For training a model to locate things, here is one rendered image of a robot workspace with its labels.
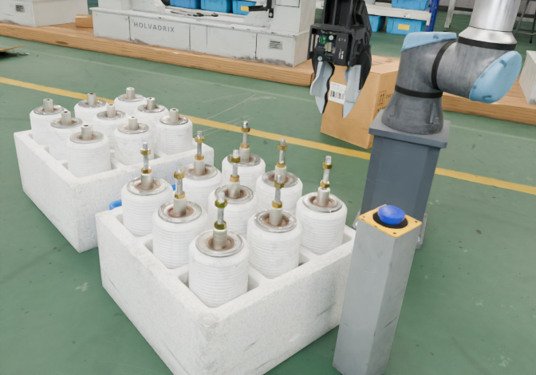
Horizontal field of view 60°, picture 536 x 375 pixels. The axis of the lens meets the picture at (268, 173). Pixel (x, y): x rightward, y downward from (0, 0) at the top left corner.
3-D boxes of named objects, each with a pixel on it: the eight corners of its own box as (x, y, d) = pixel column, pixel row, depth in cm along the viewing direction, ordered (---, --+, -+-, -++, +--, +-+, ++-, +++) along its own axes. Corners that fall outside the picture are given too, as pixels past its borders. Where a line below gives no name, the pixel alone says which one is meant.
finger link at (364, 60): (340, 89, 77) (340, 35, 74) (343, 87, 79) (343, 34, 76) (368, 90, 76) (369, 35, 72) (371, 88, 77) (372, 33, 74)
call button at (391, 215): (386, 213, 74) (388, 201, 73) (407, 223, 71) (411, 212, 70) (371, 220, 71) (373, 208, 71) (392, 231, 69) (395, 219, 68)
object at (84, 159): (104, 193, 123) (97, 128, 115) (120, 207, 116) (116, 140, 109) (66, 203, 116) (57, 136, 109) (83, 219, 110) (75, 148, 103)
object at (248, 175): (218, 239, 107) (220, 167, 99) (222, 218, 115) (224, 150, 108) (260, 242, 107) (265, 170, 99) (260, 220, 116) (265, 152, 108)
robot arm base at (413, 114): (386, 111, 128) (392, 75, 124) (443, 121, 124) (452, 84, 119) (376, 127, 115) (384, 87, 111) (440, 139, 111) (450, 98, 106)
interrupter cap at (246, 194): (205, 196, 88) (205, 193, 87) (230, 183, 93) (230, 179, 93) (237, 210, 84) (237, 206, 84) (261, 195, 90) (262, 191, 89)
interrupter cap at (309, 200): (347, 201, 90) (348, 198, 89) (334, 218, 83) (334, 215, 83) (311, 191, 93) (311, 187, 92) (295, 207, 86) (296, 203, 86)
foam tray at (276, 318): (244, 230, 124) (247, 168, 116) (359, 312, 98) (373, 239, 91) (101, 286, 100) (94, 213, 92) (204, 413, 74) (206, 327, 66)
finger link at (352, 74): (334, 124, 76) (333, 67, 72) (344, 115, 81) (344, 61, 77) (352, 125, 74) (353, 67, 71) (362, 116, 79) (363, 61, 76)
